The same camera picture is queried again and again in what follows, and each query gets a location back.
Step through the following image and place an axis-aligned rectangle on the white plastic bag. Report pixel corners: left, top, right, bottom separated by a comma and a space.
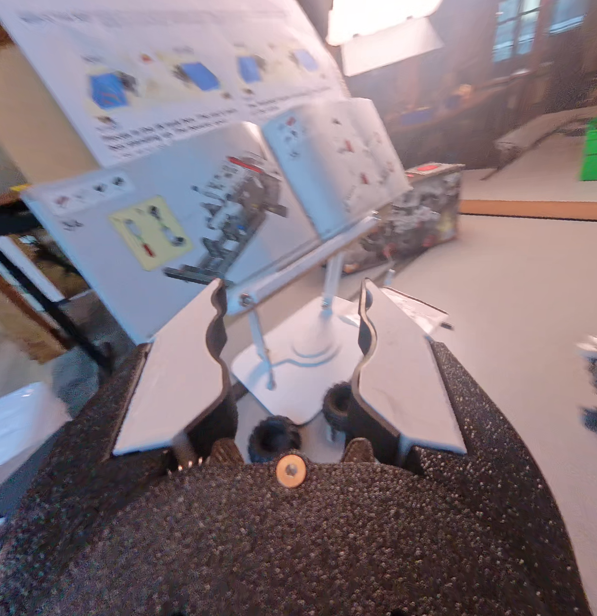
0, 382, 71, 470

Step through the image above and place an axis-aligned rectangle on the grey table with wooden edge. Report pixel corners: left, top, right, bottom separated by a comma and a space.
459, 106, 597, 223

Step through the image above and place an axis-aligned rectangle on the toy truck chassis model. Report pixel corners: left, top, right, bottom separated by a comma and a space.
575, 334, 597, 440

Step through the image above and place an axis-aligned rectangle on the toy instruction booklet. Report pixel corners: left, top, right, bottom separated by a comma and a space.
21, 98, 413, 345

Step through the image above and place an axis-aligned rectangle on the printed instruction sheet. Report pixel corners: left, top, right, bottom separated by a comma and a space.
0, 0, 350, 167

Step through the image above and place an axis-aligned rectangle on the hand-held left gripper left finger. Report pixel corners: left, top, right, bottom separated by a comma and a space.
112, 278, 232, 456

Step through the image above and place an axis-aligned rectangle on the black toy tire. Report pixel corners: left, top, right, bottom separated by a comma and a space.
248, 416, 303, 466
322, 382, 358, 430

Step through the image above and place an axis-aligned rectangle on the green storage bin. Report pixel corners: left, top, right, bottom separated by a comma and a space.
580, 113, 597, 182

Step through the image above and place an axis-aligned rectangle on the white book stand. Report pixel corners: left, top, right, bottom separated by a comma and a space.
228, 217, 382, 427

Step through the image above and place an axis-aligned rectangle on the toy truck set box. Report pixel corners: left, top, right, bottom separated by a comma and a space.
342, 164, 465, 276

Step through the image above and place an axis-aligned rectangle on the paned window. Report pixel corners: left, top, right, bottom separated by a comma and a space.
491, 0, 597, 64

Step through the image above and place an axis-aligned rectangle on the studio light panel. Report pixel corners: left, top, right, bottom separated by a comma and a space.
326, 0, 446, 79

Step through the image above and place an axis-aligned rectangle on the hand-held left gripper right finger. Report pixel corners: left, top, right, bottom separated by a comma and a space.
353, 278, 468, 454

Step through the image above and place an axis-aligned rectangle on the black side table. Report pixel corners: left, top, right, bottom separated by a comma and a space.
0, 192, 112, 372

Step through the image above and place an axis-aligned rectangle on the white sticker sheet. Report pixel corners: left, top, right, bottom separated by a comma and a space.
380, 286, 454, 334

